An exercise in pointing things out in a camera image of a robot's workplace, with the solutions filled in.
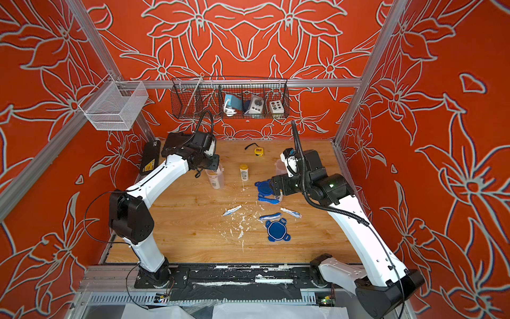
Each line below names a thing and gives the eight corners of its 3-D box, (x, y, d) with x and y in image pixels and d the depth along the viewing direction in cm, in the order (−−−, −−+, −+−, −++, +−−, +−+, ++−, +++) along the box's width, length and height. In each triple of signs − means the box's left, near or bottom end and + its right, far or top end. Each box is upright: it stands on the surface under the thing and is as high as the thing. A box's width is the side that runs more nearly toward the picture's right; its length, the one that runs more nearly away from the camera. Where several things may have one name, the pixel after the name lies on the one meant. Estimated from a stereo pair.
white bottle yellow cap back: (241, 181, 103) (239, 169, 95) (241, 175, 105) (240, 163, 97) (248, 181, 103) (247, 169, 95) (248, 175, 105) (248, 163, 97)
